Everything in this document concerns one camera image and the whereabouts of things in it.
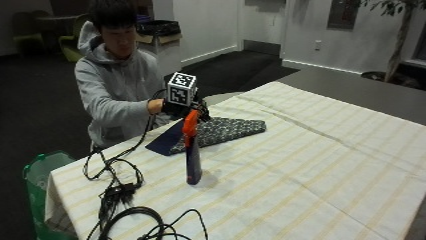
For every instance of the the person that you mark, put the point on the the person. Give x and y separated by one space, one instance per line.
114 90

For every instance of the dark plant pot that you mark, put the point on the dark plant pot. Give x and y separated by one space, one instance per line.
401 79

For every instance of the green armchair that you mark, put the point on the green armchair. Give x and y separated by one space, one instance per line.
27 36
71 46

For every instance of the indoor tree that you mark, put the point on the indoor tree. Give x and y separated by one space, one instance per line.
401 33

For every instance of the cream striped tablecloth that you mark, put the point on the cream striped tablecloth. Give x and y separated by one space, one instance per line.
301 160

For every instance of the white wall outlet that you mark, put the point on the white wall outlet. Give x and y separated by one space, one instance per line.
317 45

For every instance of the dark round side table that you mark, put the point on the dark round side table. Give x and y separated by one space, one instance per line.
58 20

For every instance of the folded patterned navy cloth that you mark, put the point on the folded patterned navy cloth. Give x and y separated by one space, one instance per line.
221 131

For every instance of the cardboard box with black liner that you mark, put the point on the cardboard box with black liner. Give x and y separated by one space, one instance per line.
159 36

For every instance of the dark wall frame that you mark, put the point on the dark wall frame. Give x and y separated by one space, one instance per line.
344 13

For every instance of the white marker cube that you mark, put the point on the white marker cube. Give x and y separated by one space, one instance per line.
181 89

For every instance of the green bag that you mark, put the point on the green bag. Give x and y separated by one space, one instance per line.
38 180

